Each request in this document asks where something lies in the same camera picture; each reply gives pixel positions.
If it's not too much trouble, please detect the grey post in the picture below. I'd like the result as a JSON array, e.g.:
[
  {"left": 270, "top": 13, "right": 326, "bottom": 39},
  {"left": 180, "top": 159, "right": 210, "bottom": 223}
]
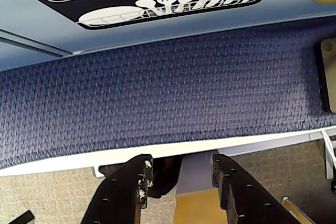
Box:
[{"left": 177, "top": 155, "right": 219, "bottom": 196}]

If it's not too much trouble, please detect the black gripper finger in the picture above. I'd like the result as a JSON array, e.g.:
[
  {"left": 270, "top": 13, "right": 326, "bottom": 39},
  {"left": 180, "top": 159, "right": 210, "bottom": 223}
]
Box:
[
  {"left": 83, "top": 153, "right": 154, "bottom": 224},
  {"left": 211, "top": 153, "right": 290, "bottom": 224}
]

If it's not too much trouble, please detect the beige board with black edge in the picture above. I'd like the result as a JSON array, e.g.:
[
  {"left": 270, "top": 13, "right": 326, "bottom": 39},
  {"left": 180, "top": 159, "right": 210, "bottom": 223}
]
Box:
[{"left": 314, "top": 38, "right": 336, "bottom": 113}]

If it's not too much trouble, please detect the blue woven mat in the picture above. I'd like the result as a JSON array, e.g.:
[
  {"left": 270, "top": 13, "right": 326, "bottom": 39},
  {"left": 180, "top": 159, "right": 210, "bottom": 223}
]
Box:
[{"left": 0, "top": 27, "right": 336, "bottom": 170}]

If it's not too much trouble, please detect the white cable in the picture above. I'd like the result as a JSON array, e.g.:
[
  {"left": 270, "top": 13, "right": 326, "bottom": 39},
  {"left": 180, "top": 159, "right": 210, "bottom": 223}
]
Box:
[{"left": 320, "top": 129, "right": 336, "bottom": 180}]

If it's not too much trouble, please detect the black dishwasher rack sticker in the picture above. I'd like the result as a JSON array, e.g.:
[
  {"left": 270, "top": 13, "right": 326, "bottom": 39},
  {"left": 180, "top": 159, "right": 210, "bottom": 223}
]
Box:
[{"left": 6, "top": 0, "right": 283, "bottom": 31}]

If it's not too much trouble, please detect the wooden block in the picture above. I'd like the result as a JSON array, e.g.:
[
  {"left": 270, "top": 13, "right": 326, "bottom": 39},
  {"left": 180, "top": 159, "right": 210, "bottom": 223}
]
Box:
[{"left": 174, "top": 186, "right": 228, "bottom": 224}]

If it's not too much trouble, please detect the light blue toy kitchen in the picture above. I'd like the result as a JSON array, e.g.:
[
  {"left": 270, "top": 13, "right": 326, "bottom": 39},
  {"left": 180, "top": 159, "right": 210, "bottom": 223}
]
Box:
[{"left": 0, "top": 0, "right": 336, "bottom": 72}]

